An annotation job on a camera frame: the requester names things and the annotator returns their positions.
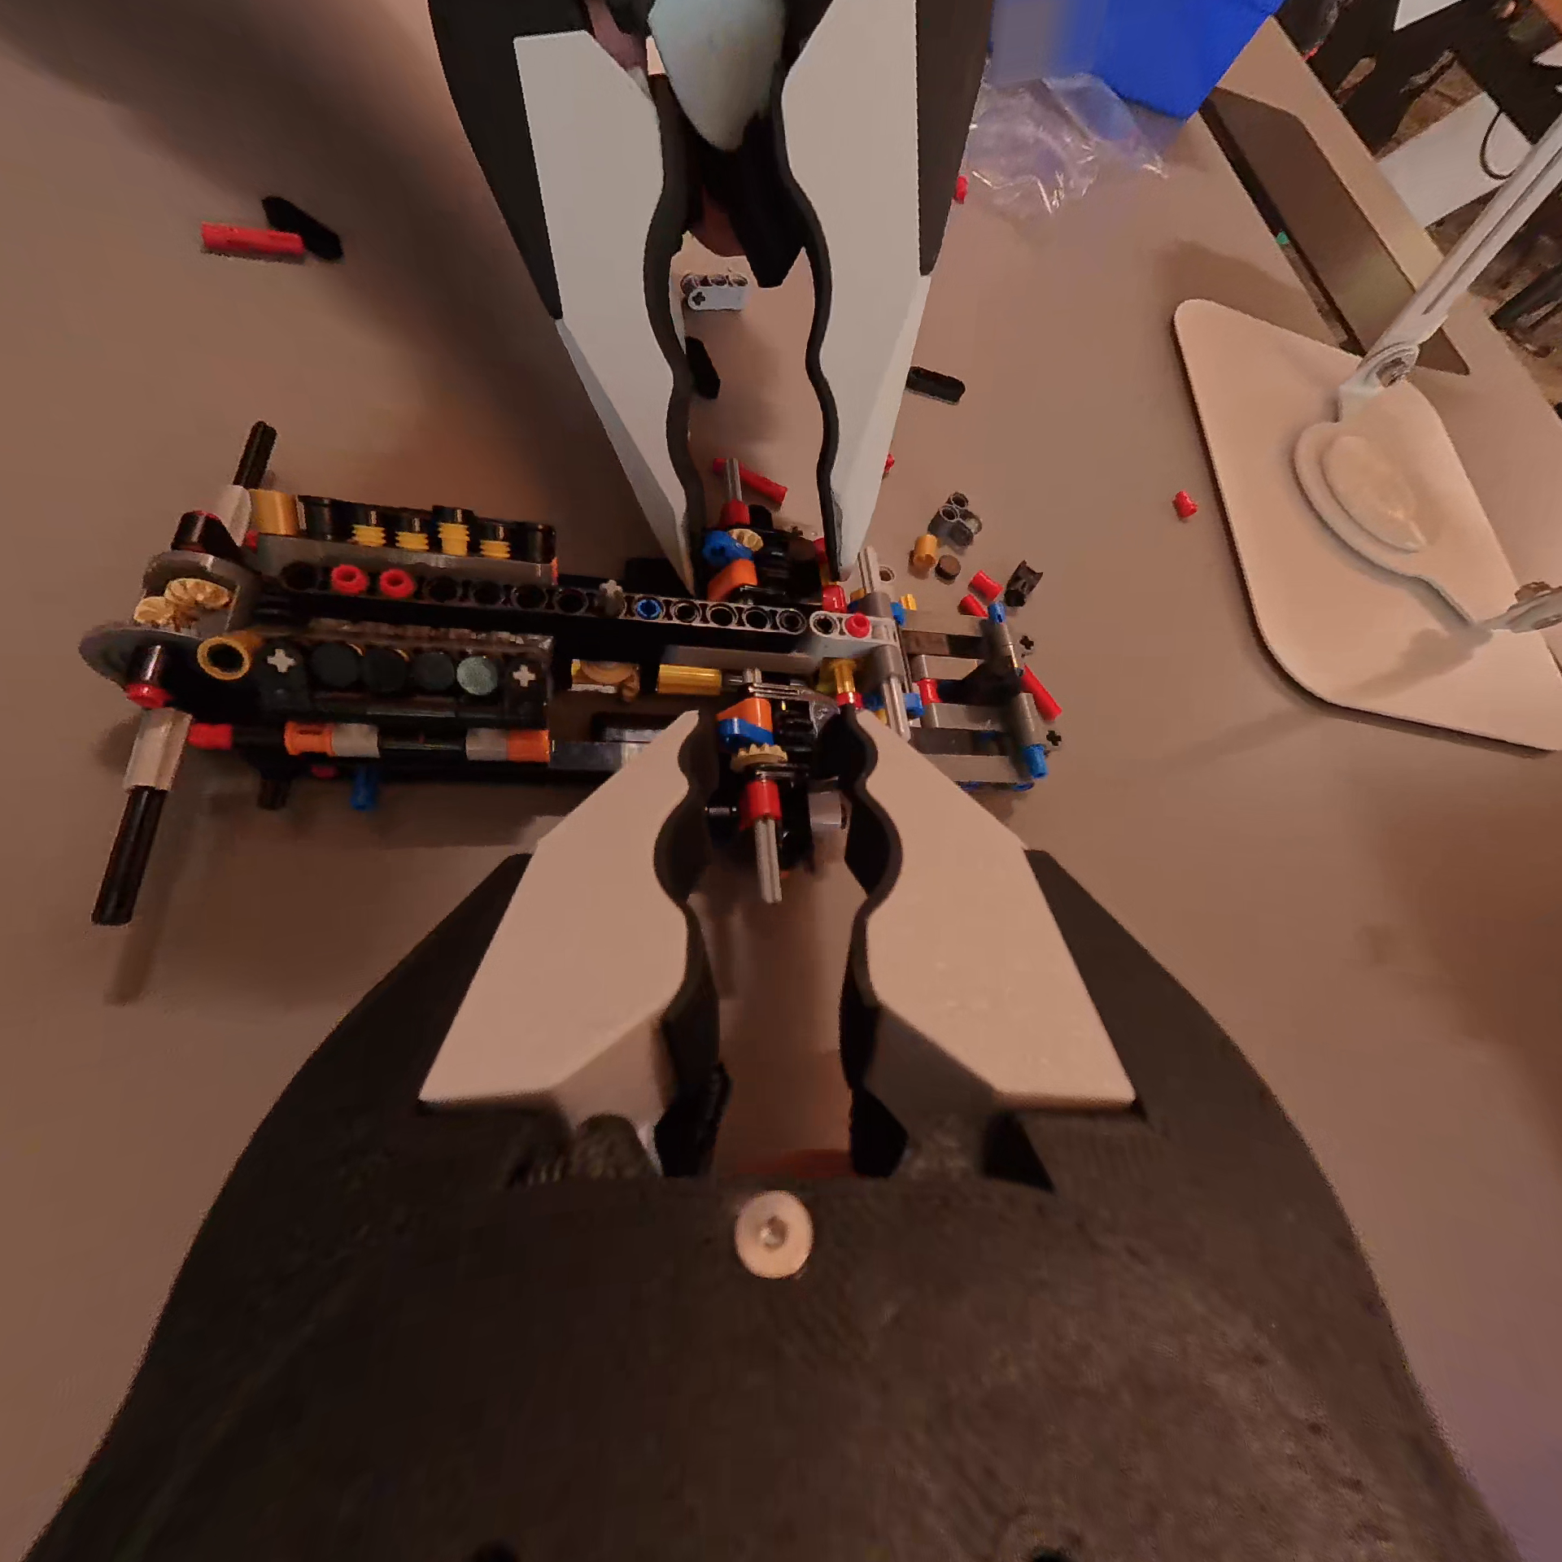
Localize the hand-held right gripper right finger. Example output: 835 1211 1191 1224
840 712 1141 1180

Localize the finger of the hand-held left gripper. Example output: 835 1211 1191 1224
510 35 713 603
778 0 939 586

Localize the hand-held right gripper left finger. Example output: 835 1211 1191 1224
418 712 734 1180

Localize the multicoloured lego technic model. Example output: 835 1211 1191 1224
78 420 1064 930

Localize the black lego beam piece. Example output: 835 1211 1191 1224
259 196 347 263

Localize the cluster of small lego pieces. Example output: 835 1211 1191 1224
905 489 1050 622

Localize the person's left hand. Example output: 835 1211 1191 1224
685 152 749 264

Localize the clear plastic bag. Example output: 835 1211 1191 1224
963 67 1173 222

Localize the blue plastic storage bin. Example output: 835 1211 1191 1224
994 0 1284 124

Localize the dark grey flat panel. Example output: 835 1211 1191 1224
1201 85 1466 368

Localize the white desk stand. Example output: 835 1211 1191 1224
1172 116 1562 752

